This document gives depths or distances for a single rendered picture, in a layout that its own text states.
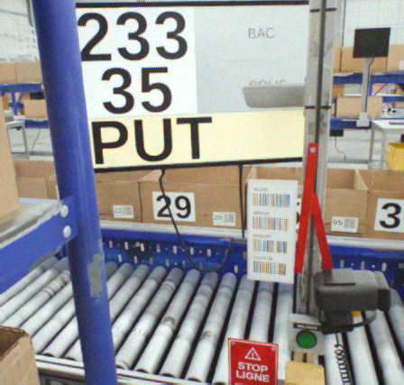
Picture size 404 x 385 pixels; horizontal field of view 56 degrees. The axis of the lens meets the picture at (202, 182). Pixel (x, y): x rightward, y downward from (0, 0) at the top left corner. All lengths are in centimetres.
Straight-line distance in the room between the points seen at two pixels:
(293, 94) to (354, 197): 65
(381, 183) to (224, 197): 63
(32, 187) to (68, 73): 139
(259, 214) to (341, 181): 94
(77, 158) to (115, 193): 119
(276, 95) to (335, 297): 37
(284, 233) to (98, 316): 44
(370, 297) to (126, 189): 99
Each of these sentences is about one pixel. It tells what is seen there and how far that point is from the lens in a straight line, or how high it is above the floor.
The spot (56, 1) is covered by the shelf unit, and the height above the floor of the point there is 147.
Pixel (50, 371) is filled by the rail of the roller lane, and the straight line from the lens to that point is 109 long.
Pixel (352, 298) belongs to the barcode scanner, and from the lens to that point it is 69.
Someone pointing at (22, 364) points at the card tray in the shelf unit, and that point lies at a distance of 34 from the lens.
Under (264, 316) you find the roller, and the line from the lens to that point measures 117.
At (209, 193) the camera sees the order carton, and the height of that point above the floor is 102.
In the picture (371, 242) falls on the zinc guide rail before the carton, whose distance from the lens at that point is 133.
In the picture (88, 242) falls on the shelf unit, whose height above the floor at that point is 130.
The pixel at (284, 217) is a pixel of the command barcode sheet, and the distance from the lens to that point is 68.
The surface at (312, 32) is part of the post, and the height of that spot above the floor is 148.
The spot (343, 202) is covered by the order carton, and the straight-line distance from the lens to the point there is 132.
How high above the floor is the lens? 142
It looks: 16 degrees down
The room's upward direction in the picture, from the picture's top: 2 degrees counter-clockwise
